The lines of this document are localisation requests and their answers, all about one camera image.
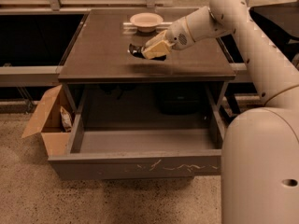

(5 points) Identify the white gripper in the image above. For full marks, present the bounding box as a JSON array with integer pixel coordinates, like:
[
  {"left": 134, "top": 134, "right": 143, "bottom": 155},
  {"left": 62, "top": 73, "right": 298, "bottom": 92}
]
[{"left": 142, "top": 17, "right": 194, "bottom": 60}]

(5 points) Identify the black chocolate bar wrapper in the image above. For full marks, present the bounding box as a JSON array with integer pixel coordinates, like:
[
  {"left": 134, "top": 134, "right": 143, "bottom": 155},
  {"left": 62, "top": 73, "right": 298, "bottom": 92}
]
[{"left": 128, "top": 44, "right": 166, "bottom": 61}]

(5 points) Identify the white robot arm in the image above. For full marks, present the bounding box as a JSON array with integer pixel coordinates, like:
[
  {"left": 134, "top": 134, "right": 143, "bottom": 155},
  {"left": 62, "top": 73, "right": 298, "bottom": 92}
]
[{"left": 141, "top": 0, "right": 299, "bottom": 224}]

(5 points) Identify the grey cabinet with glossy top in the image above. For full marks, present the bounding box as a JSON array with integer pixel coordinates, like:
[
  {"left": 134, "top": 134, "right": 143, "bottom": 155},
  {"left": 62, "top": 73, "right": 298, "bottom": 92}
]
[{"left": 59, "top": 10, "right": 235, "bottom": 131}]

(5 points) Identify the open grey top drawer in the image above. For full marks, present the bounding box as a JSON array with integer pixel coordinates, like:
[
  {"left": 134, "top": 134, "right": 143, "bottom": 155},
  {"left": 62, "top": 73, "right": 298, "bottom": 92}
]
[{"left": 49, "top": 86, "right": 225, "bottom": 180}]

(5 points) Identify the white ceramic bowl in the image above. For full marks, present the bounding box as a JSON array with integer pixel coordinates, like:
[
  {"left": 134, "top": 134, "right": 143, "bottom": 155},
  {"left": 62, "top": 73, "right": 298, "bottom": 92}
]
[{"left": 130, "top": 12, "right": 164, "bottom": 33}]

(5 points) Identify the crumpled packet in box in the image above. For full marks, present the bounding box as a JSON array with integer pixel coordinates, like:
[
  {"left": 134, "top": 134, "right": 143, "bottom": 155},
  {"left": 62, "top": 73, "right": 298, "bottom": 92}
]
[{"left": 60, "top": 106, "right": 72, "bottom": 133}]

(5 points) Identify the open cardboard box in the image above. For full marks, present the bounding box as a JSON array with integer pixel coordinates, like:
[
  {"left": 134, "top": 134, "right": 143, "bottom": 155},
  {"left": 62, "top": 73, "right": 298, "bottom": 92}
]
[{"left": 21, "top": 85, "right": 73, "bottom": 157}]

